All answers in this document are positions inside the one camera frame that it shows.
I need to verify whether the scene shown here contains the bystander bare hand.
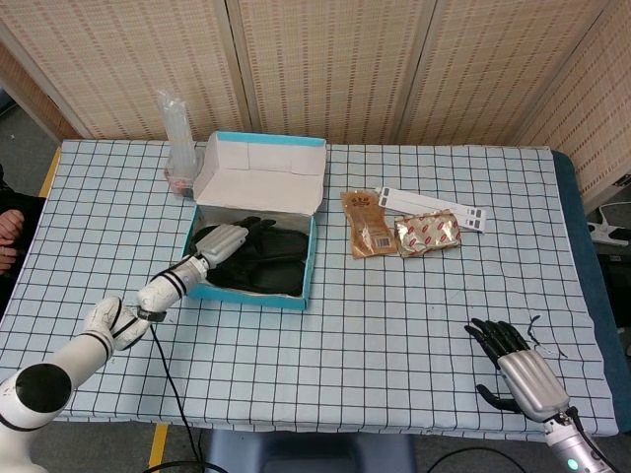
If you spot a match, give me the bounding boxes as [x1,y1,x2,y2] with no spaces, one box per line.
[0,208,27,276]

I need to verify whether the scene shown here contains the dark blue table pad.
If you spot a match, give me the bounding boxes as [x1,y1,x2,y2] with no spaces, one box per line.
[548,148,631,436]

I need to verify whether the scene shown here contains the brown snack pouch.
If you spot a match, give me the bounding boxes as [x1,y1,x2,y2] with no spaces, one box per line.
[340,188,398,259]

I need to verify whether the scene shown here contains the gold foil packet red logos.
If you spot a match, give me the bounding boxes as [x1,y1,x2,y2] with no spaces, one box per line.
[392,208,464,259]

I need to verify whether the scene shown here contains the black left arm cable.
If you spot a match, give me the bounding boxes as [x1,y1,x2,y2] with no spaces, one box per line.
[137,306,219,473]

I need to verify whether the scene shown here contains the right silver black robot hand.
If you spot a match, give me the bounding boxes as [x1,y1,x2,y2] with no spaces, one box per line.
[464,316,572,424]

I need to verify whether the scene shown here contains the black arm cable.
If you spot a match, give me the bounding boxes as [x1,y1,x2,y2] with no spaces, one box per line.
[565,405,613,472]
[137,306,219,473]

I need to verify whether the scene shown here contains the black rubber slipper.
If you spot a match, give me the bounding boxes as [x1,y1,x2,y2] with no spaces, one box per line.
[208,255,305,298]
[216,221,312,268]

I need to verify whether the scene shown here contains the clear plastic container red items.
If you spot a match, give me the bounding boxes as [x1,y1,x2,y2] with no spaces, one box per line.
[164,147,204,199]

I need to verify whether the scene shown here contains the bystander black clothing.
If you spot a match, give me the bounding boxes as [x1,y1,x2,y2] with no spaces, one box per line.
[0,164,48,317]

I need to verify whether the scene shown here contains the teal cardboard shoe box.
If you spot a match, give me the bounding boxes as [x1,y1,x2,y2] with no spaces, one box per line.
[181,129,328,312]

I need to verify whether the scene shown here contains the blue checkered tablecloth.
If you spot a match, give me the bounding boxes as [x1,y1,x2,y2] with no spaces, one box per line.
[0,138,620,442]

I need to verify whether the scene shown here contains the blue grey stool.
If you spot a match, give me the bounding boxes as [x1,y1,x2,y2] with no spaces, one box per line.
[203,428,418,473]

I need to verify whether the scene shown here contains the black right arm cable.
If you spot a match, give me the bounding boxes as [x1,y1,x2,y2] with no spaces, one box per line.
[565,405,613,472]

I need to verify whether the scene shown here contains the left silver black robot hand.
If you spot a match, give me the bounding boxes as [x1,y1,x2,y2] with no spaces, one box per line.
[190,216,278,270]

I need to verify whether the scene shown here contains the bamboo folding screen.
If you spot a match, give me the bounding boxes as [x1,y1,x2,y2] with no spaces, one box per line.
[0,0,631,213]

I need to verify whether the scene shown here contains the clear plastic cup stack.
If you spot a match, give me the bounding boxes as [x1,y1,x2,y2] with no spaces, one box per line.
[157,89,201,181]

